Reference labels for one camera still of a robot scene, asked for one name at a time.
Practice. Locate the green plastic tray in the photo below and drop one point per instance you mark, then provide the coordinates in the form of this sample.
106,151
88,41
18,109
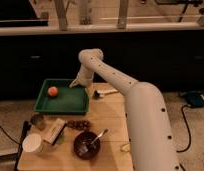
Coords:
69,101

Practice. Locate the white box with black edge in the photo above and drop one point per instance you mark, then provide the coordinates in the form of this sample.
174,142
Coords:
54,131

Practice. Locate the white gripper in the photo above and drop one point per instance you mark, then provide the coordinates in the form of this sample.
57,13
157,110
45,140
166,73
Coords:
84,78

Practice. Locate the metal spoon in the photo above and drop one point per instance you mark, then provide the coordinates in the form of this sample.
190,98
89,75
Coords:
94,140

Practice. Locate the brown bowl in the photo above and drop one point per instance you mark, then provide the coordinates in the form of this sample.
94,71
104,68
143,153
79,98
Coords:
86,137

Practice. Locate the white cup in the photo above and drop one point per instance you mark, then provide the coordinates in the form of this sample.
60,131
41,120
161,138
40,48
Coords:
33,143

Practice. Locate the brown grape bunch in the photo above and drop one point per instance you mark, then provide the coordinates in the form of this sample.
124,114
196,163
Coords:
79,125

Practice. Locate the yellow corn cob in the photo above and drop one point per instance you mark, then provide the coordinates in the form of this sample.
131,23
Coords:
125,147

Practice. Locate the blue device on floor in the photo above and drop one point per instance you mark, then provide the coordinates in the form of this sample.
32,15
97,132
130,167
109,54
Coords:
195,99

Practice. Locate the orange apple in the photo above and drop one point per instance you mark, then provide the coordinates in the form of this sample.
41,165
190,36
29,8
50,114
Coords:
53,91

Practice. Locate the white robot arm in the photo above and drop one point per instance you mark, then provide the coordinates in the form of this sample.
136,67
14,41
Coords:
151,140

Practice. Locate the small metal cup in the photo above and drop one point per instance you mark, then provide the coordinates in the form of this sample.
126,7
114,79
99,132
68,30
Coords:
38,121

